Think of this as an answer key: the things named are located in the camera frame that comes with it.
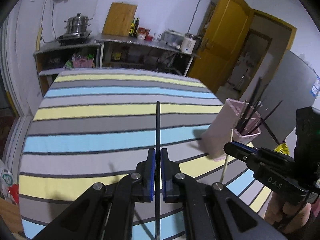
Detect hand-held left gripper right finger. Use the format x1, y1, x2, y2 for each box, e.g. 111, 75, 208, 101
160, 148, 288, 240

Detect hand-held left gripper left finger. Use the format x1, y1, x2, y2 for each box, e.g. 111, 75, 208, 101
32, 148, 157, 240

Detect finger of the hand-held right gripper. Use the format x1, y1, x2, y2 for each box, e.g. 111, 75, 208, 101
232, 141, 295, 165
223, 142, 266, 165

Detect wooden chopstick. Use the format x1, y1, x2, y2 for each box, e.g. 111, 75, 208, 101
220, 129, 233, 183

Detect pink utensil holder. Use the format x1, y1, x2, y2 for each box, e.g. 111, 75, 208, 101
201, 99, 262, 161

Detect black chopstick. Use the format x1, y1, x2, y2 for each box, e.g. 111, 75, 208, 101
246, 101, 264, 131
240, 104, 251, 128
243, 77, 262, 128
249, 100, 283, 134
156, 101, 162, 240
249, 82, 270, 129

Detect person's right hand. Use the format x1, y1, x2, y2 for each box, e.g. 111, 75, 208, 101
264, 192, 312, 231

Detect yellow snack bag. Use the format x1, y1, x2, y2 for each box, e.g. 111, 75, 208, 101
273, 142, 289, 156

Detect black chopsticks in holder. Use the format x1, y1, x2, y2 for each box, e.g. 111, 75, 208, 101
239, 49, 320, 144

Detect striped bed sheet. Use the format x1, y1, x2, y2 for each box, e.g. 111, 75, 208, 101
19, 69, 273, 240

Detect yellow wooden door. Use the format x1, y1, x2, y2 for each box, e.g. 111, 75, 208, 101
185, 0, 254, 94

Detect white dish container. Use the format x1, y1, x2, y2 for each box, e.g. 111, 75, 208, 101
162, 29, 187, 47

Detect pink plastic basket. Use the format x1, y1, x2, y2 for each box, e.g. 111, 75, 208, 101
72, 55, 96, 69

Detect steel kitchen counter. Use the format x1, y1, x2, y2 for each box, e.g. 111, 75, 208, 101
95, 33, 202, 77

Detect red plastic bag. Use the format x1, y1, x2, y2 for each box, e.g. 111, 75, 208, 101
7, 183, 21, 206

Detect steel topped shelf unit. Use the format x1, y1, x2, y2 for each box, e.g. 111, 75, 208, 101
33, 40, 102, 97

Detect induction cooker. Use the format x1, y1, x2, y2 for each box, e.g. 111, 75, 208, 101
55, 30, 93, 46

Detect wooden cutting board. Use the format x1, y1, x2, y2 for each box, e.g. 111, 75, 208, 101
102, 2, 138, 37

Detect steel steamer pot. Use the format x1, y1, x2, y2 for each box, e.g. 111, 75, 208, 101
63, 13, 94, 34

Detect cream power strip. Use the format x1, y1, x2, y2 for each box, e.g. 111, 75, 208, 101
36, 27, 44, 51

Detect yellow door frame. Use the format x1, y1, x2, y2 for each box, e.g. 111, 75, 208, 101
249, 9, 298, 100

